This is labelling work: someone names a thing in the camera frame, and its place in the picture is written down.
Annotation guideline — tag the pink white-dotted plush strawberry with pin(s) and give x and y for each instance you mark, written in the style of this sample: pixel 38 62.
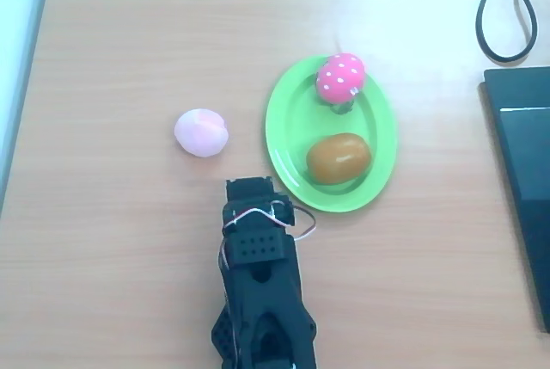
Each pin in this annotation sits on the pink white-dotted plush strawberry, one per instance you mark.
pixel 341 76

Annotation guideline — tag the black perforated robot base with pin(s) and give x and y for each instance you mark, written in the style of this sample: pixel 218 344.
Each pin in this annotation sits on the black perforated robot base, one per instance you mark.
pixel 221 332

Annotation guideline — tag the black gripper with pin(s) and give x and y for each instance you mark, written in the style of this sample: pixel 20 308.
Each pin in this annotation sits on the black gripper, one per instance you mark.
pixel 248 190

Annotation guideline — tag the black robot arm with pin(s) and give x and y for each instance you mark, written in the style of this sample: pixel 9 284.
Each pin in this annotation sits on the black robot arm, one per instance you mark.
pixel 263 300

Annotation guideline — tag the brown toy kiwi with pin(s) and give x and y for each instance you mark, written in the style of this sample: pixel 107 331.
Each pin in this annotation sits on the brown toy kiwi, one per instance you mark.
pixel 338 158

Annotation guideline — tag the pink plush peach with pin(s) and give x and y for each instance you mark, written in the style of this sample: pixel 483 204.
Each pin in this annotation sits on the pink plush peach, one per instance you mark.
pixel 200 132

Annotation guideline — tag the black laptop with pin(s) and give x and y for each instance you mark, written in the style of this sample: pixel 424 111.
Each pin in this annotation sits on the black laptop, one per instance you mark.
pixel 526 162

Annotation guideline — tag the green oval plate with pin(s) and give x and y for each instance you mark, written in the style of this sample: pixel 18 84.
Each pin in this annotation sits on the green oval plate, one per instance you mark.
pixel 283 137

